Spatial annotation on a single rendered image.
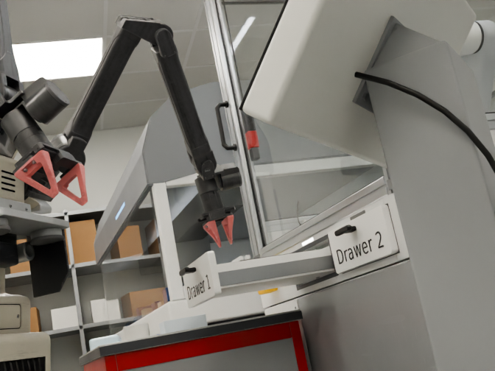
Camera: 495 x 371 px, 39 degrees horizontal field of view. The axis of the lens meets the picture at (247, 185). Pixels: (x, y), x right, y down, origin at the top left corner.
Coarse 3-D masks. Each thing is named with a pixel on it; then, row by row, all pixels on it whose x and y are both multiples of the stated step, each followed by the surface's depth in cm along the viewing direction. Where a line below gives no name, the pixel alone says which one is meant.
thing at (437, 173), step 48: (432, 48) 92; (384, 96) 95; (432, 96) 92; (384, 144) 94; (432, 144) 91; (432, 192) 90; (480, 192) 87; (432, 240) 90; (480, 240) 87; (432, 288) 89; (480, 288) 86; (432, 336) 88; (480, 336) 85
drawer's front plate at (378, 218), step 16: (384, 208) 154; (352, 224) 167; (368, 224) 160; (384, 224) 154; (336, 240) 176; (352, 240) 168; (384, 240) 154; (336, 256) 177; (368, 256) 162; (384, 256) 155
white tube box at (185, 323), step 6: (180, 318) 199; (186, 318) 199; (192, 318) 200; (198, 318) 200; (204, 318) 201; (162, 324) 199; (168, 324) 197; (174, 324) 198; (180, 324) 198; (186, 324) 199; (192, 324) 199; (198, 324) 200; (204, 324) 200; (162, 330) 200; (168, 330) 197; (174, 330) 197; (180, 330) 198
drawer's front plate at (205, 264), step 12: (192, 264) 186; (204, 264) 176; (216, 264) 172; (192, 276) 188; (204, 276) 177; (216, 276) 171; (192, 288) 189; (204, 288) 178; (216, 288) 170; (192, 300) 190; (204, 300) 179
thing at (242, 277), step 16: (272, 256) 179; (288, 256) 180; (304, 256) 182; (320, 256) 183; (224, 272) 173; (240, 272) 175; (256, 272) 176; (272, 272) 177; (288, 272) 179; (304, 272) 180; (320, 272) 182; (224, 288) 173; (240, 288) 181; (256, 288) 191; (272, 288) 201
